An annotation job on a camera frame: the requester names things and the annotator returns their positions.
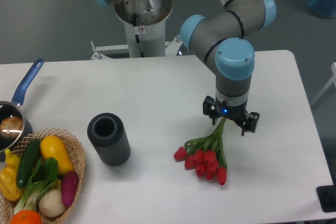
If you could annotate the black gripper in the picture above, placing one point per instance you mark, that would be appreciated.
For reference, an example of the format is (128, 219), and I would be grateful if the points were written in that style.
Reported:
(238, 114)

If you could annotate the red tulip bouquet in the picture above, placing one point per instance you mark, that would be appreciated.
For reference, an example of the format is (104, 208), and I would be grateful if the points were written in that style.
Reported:
(205, 155)

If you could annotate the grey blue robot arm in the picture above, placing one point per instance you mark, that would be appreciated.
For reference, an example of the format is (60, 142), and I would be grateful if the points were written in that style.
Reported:
(218, 42)

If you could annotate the black device at edge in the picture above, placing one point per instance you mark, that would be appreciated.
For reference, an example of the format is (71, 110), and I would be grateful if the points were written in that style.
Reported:
(326, 195)

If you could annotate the dark grey ribbed vase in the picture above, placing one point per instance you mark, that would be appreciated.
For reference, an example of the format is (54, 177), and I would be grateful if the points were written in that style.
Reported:
(107, 134)

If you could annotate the woven wicker basket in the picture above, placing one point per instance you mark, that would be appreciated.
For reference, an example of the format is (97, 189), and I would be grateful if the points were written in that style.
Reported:
(76, 154)

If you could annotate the purple eggplant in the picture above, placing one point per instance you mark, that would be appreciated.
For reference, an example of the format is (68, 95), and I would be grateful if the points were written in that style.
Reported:
(69, 185)

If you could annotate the yellow squash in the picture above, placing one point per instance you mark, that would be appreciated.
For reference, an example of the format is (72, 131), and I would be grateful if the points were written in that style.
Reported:
(53, 146)

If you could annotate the green bok choy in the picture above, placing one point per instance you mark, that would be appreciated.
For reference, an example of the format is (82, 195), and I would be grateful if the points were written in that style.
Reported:
(45, 173)

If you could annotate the white garlic bulb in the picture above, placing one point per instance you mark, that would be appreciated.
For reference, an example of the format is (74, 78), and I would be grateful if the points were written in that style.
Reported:
(50, 205)

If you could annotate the green cucumber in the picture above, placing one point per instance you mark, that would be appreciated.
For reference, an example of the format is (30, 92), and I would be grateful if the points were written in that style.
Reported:
(27, 162)

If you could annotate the brown bread bun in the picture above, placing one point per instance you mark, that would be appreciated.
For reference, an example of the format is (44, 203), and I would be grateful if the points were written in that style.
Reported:
(11, 127)

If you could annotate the orange fruit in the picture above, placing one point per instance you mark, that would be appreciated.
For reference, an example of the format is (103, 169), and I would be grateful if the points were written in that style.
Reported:
(26, 217)

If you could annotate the yellow bell pepper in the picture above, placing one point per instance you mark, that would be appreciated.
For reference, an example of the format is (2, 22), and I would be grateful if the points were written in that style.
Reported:
(9, 189)

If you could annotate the white furniture frame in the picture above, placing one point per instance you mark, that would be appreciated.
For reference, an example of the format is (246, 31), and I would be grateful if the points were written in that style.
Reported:
(325, 91)

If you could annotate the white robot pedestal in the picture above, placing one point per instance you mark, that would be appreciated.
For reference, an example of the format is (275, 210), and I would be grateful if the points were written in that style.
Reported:
(145, 29)

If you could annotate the blue handled saucepan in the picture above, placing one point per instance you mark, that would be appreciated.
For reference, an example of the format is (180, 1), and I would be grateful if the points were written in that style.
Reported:
(13, 107)

